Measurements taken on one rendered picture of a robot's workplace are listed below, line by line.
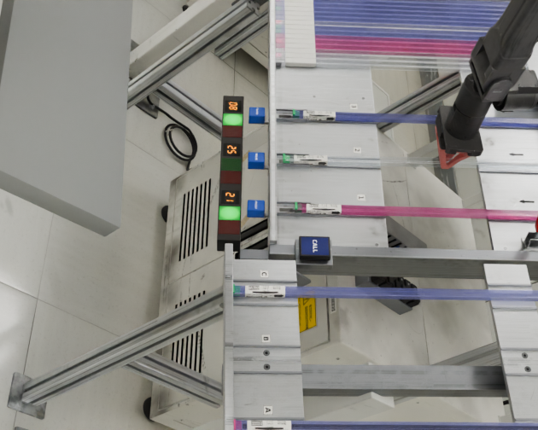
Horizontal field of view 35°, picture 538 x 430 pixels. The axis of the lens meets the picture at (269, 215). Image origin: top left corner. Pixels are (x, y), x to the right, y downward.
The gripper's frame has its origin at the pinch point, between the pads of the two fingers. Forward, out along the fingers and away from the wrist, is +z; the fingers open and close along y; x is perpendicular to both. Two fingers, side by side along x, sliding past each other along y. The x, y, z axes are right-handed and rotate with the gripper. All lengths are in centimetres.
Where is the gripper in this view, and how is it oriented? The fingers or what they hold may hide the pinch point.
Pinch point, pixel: (445, 161)
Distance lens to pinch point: 158.6
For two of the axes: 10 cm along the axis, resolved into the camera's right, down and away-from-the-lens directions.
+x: -9.9, -0.7, -1.2
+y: -0.2, -8.0, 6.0
